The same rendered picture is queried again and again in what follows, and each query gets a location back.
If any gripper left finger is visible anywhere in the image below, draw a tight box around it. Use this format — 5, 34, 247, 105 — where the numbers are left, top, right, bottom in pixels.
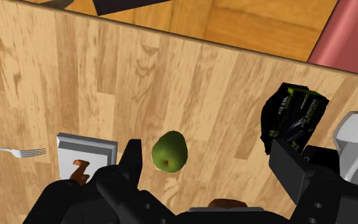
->
23, 138, 177, 224

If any brown round object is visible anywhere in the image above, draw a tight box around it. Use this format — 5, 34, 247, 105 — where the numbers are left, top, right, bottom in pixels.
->
207, 198, 249, 209

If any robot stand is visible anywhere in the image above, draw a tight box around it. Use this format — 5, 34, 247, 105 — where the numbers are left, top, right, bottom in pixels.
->
92, 0, 174, 17

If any green apple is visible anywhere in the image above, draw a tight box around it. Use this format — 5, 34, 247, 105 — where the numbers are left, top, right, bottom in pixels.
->
151, 130, 188, 174

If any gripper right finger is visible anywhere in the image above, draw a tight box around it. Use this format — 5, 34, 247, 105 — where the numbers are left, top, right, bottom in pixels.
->
268, 138, 358, 224

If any brown curved food piece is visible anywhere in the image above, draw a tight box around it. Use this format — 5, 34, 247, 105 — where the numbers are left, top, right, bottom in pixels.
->
69, 158, 92, 186

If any silver fork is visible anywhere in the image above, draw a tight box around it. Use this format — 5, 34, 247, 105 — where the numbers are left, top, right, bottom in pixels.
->
0, 144, 48, 158

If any white square plate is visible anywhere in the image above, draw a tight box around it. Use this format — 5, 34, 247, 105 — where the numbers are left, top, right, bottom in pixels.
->
56, 132, 119, 181

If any black bag with green print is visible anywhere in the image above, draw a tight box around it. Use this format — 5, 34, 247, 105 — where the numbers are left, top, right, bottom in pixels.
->
260, 81, 330, 156

